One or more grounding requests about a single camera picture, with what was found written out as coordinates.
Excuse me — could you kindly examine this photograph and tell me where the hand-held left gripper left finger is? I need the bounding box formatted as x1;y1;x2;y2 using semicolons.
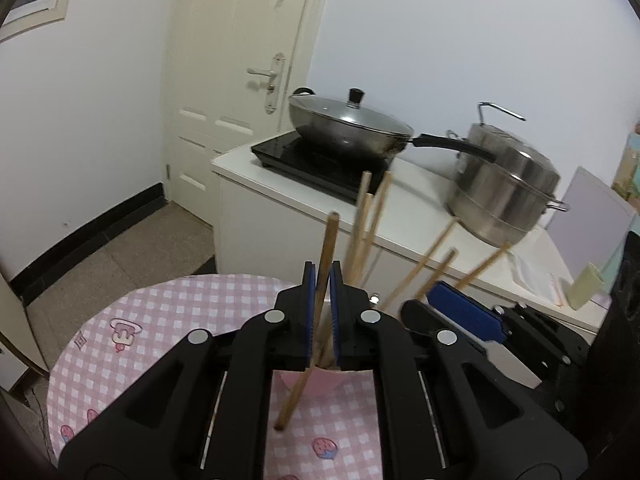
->
59;261;317;480

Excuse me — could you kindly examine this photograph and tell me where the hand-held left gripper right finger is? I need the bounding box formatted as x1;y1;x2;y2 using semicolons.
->
331;261;588;480

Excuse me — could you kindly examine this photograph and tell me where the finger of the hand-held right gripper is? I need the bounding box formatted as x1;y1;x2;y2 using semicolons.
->
430;281;508;343
400;299;488;361

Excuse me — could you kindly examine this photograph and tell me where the pink cup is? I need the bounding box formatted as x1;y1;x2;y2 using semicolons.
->
276;285;401;402

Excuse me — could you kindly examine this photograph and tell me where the wooden chopstick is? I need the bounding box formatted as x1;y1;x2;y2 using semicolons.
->
275;211;341;432

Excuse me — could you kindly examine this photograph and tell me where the bunch of chopsticks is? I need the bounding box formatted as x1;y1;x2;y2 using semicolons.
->
345;170;513;311

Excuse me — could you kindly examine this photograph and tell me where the pale green cup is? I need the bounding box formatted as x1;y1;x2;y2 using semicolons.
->
566;261;607;311

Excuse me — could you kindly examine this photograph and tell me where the white paper packet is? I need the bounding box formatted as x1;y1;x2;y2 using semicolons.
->
506;249;568;307

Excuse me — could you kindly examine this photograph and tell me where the white kitchen cabinet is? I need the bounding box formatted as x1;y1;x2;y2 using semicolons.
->
210;137;616;390

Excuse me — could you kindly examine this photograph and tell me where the stainless steel steamer pot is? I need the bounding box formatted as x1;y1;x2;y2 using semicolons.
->
445;102;571;248

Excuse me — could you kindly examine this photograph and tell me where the pale lavender board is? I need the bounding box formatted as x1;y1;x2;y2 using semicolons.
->
545;166;640;293

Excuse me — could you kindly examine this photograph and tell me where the pink checkered tablecloth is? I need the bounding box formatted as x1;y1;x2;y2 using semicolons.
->
46;274;383;480

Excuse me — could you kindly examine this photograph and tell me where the black induction cooktop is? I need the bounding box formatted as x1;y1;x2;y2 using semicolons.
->
250;130;401;192

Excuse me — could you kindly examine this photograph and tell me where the wok with glass lid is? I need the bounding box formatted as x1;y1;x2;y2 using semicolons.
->
287;87;496;167

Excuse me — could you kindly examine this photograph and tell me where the beige bottle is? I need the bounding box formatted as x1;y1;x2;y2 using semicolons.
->
611;135;640;211

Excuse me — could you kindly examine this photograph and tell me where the glass wok lid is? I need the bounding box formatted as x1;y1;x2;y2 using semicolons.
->
288;88;415;138

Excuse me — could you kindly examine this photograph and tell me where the small beige side cabinet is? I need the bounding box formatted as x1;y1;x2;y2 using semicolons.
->
0;275;51;393

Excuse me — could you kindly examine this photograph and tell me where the white panelled door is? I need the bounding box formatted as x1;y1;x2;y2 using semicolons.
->
161;0;337;226

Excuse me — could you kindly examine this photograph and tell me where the white framed window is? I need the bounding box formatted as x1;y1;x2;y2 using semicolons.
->
0;0;83;43

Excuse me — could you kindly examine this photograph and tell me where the metal door handle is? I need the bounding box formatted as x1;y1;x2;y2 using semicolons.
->
246;52;287;116

